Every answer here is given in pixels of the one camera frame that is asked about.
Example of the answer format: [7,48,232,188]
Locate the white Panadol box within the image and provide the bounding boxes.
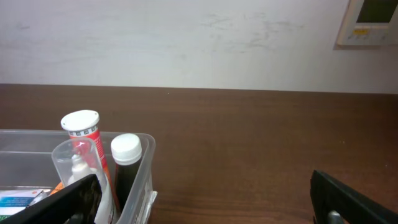
[1,189,48,221]

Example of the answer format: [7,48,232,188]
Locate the orange tube white cap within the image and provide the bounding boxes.
[60,110,120,213]

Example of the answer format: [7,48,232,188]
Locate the beige wall control panel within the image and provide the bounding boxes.
[336,0,397,47]

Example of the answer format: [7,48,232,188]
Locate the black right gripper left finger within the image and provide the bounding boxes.
[1,174,102,224]

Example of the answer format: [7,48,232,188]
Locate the clear plastic container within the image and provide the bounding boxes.
[1,129,157,223]

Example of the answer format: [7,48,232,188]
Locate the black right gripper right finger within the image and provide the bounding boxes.
[310,170,397,224]

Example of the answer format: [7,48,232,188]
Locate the dark bottle white cap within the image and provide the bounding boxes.
[111,133,142,211]

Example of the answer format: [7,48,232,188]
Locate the white squeeze bottle clear cap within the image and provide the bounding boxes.
[52,138,118,224]

